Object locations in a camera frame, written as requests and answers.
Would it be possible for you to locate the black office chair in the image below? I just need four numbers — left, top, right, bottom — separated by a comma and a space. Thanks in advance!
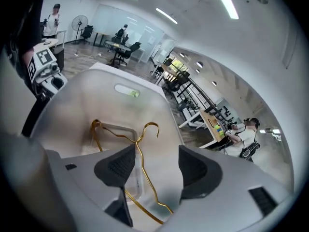
166, 70, 191, 94
80, 25, 94, 45
120, 42, 142, 66

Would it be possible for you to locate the person's black printed clothing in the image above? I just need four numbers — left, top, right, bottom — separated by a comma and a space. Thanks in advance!
4, 0, 53, 138

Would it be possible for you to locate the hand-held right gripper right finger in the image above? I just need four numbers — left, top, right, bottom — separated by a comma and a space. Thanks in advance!
166, 145, 292, 232

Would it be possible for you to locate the translucent grey plastic bin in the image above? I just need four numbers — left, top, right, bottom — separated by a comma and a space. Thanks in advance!
30, 69, 185, 227

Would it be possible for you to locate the gold metal clothes hanger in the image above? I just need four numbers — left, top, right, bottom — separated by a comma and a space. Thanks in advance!
90, 119, 174, 225

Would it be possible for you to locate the person's left forearm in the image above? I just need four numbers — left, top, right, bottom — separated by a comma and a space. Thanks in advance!
21, 46, 36, 67

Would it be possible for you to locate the wooden desk with white legs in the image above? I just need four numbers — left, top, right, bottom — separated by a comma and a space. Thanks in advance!
154, 63, 184, 86
178, 109, 231, 149

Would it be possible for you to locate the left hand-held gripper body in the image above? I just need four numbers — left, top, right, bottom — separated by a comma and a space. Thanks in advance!
27, 48, 69, 99

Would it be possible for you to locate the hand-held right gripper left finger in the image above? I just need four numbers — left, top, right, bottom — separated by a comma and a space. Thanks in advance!
45, 143, 137, 232

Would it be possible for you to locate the round dark table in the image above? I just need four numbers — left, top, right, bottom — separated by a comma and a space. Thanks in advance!
104, 40, 132, 65

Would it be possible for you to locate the black standing fan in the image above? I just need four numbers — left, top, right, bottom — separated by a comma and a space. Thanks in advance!
71, 15, 89, 45

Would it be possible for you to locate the round wooden table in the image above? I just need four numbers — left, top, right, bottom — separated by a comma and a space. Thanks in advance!
33, 38, 65, 73

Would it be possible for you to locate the black metal railing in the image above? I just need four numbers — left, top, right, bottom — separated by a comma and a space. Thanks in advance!
169, 69, 232, 123

